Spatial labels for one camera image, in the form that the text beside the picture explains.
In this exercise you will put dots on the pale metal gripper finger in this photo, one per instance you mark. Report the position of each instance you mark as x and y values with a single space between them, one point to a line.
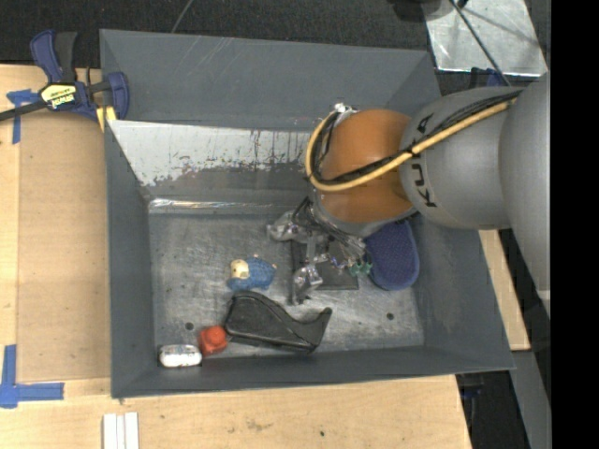
305 279
283 228

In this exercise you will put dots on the dark green flat block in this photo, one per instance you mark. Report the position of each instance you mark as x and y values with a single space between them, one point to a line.
339 281

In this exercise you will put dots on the blue toy animal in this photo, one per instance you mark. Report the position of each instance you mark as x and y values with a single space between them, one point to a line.
255 273

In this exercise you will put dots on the black curved plastic piece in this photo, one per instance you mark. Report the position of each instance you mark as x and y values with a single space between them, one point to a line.
262 321

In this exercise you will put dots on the blue oval sponge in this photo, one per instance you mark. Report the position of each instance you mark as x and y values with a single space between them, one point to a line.
393 260

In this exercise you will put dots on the red toy food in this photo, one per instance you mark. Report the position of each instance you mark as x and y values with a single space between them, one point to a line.
213 339

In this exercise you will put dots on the grey metal bin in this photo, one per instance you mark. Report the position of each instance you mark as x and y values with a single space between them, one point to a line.
262 82

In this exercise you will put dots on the pale wood flat board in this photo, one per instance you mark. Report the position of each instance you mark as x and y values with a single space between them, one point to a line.
61 250

